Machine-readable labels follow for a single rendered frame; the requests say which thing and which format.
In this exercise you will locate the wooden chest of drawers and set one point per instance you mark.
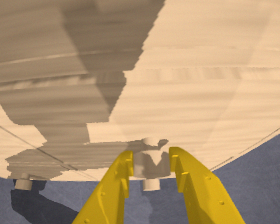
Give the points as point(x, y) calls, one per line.
point(128, 60)

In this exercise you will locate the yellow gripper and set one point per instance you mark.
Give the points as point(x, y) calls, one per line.
point(206, 200)

